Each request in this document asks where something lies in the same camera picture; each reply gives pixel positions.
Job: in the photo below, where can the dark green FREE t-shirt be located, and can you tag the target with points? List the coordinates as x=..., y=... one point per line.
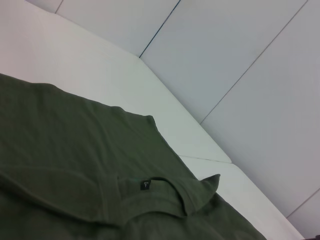
x=75, y=155

